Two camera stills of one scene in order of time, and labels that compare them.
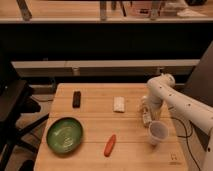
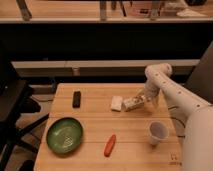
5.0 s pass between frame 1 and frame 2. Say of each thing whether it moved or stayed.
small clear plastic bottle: moved
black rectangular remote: stayed
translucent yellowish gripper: moved
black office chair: stayed
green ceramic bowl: stayed
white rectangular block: stayed
